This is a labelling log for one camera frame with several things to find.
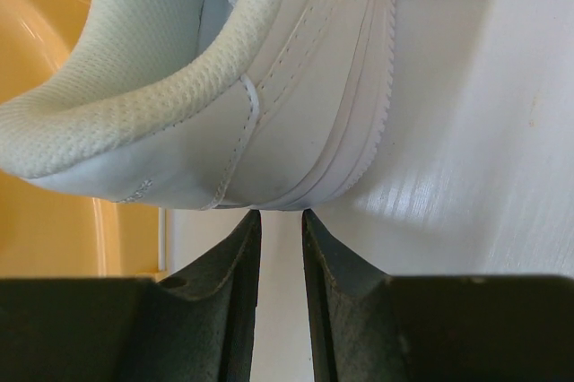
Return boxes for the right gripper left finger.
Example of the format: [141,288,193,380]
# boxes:
[1,211,262,381]

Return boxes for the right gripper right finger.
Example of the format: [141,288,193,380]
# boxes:
[302,210,573,381]

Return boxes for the yellow plastic shoe cabinet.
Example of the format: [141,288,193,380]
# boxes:
[0,0,574,282]

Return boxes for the white sneaker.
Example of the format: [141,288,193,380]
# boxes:
[1,0,396,211]

